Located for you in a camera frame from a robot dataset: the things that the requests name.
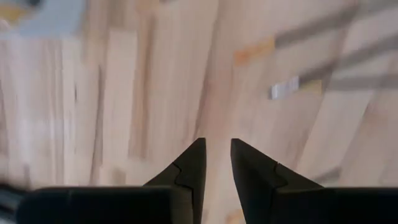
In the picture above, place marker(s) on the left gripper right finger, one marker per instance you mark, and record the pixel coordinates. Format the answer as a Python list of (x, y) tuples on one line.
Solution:
[(255, 180)]

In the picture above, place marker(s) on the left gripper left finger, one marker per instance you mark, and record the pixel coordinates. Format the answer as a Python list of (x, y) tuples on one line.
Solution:
[(192, 174)]

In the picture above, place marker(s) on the black paintbrush silver ferrule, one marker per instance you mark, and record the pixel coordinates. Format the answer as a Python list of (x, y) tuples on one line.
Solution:
[(283, 88)]

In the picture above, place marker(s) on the black paintbrush orange ferrule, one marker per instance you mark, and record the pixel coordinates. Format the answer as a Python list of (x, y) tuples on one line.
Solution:
[(255, 51)]

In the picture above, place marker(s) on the thin black paintbrush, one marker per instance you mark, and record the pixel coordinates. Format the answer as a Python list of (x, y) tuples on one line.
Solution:
[(357, 83)]

